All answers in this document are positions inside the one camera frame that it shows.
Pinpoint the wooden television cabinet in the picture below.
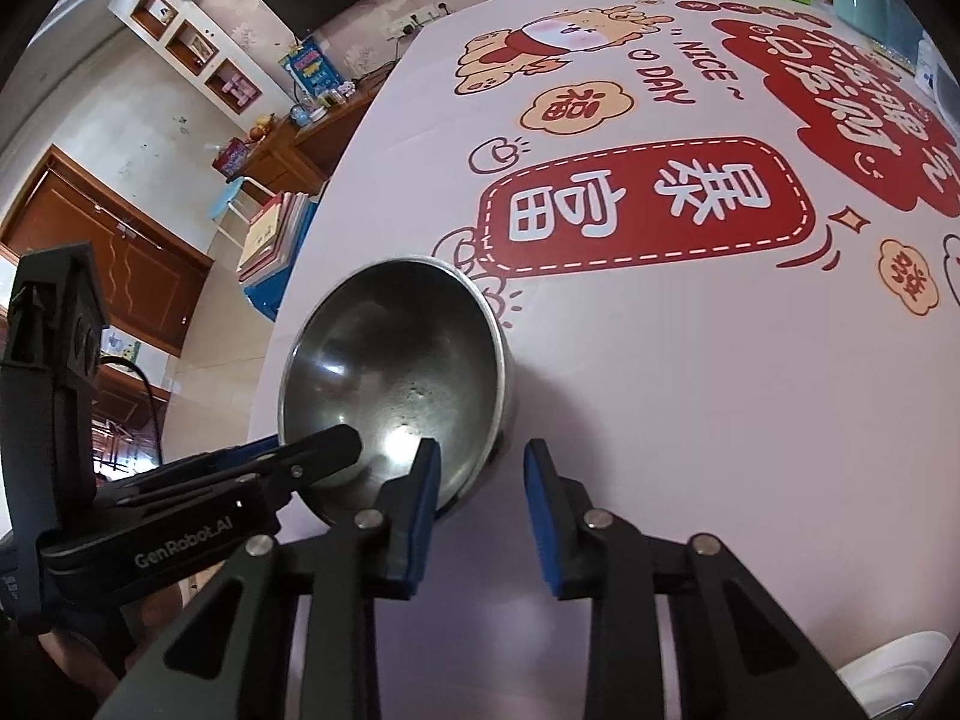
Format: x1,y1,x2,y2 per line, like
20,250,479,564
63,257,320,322
238,63,400,201

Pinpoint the large white plate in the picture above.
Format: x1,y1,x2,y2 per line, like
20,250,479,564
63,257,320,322
835,629,955,720

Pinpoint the wooden room door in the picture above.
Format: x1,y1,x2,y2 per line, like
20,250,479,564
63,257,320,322
0,145,216,359

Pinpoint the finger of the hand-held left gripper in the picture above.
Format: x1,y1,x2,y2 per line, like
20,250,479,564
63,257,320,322
120,424,365,512
160,434,290,478

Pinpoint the small steel bowl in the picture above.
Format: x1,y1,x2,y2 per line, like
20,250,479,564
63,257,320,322
277,256,519,530

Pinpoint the blue printed box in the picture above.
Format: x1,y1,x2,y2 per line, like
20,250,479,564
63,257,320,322
283,40,343,103

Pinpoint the blue round stool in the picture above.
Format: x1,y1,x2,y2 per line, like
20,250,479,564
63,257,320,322
209,175,257,242

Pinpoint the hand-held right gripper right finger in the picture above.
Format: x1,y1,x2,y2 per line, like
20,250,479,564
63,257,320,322
523,439,872,720

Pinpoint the stack of books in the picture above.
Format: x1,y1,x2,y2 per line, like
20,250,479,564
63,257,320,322
238,190,321,287

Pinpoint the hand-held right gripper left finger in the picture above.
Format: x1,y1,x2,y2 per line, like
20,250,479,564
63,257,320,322
94,439,443,720

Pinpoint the red box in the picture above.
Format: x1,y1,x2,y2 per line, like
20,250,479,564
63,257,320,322
211,138,253,180

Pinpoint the blue chair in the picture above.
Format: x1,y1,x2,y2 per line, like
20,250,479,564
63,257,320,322
240,238,325,325

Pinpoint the black cable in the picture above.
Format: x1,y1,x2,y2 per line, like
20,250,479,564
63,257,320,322
96,355,167,467

